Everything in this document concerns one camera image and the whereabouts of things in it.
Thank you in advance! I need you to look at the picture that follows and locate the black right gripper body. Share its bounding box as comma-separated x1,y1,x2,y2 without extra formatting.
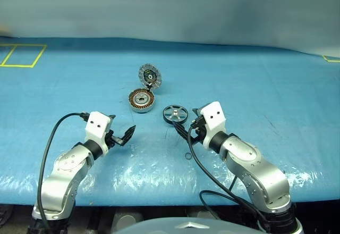
190,115,207,145

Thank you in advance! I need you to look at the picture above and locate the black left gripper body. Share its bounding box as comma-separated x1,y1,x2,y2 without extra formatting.
104,129,120,152

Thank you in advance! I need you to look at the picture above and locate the black spoked wheel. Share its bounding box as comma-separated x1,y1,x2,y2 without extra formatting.
161,104,189,126

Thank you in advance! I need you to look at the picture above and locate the silver motor stator housing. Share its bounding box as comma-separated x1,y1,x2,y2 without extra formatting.
128,88,156,114

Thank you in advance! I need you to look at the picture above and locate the round motor cover with circuit board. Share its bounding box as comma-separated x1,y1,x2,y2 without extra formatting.
138,63,162,90

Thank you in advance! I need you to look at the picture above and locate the blue table cover sheet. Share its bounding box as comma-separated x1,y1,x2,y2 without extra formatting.
0,35,340,207

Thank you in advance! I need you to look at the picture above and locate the grey rounded shape under table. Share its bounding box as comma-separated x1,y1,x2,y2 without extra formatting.
110,209,145,230
186,208,219,220

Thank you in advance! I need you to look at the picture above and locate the grey robot torso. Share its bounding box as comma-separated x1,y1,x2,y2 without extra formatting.
113,216,256,234

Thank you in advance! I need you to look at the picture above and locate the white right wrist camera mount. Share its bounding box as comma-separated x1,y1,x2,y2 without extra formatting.
199,101,227,148

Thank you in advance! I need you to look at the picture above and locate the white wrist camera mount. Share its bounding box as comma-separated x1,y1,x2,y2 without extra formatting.
85,111,112,157
199,101,227,148

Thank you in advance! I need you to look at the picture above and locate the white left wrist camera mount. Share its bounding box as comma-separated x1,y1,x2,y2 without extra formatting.
85,111,112,157

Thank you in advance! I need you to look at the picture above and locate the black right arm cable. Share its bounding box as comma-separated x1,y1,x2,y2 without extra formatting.
187,116,272,232

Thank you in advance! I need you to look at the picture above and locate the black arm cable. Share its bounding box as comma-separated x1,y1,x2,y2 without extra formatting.
37,111,90,234
187,116,272,232

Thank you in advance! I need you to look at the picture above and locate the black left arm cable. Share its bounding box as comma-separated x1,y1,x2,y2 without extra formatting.
37,111,90,234

